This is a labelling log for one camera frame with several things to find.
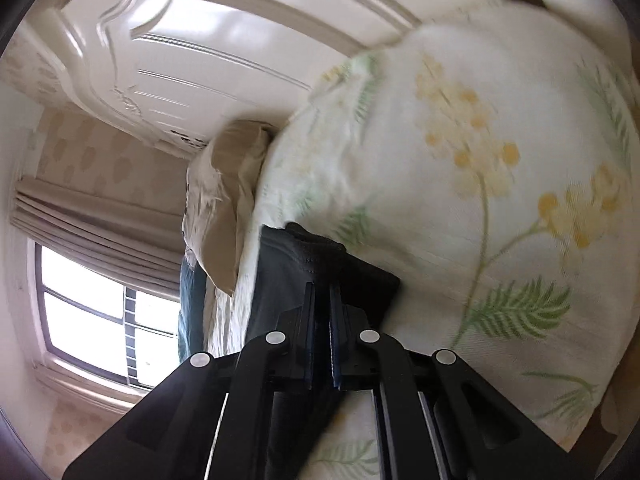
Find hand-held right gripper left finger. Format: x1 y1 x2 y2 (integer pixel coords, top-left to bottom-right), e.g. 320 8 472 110
61 282 317 480

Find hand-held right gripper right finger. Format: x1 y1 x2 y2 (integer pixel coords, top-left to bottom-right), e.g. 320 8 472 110
329 282 587 480

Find black pants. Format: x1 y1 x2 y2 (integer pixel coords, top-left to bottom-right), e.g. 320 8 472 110
244 221 404 480

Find dark teal blanket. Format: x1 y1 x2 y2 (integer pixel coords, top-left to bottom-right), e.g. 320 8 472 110
177 254 209 367

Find beige pillow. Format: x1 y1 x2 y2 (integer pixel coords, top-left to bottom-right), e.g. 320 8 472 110
181 119 277 297

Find floral white quilt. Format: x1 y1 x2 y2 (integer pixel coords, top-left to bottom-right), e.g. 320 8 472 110
202 0 640 480

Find window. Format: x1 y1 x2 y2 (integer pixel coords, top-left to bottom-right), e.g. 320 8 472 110
29 239 190 397

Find beige curtain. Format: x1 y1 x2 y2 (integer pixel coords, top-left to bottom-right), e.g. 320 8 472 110
10 174 190 302

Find cream carved headboard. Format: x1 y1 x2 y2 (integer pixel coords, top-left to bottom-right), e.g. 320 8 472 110
30 0 506 157

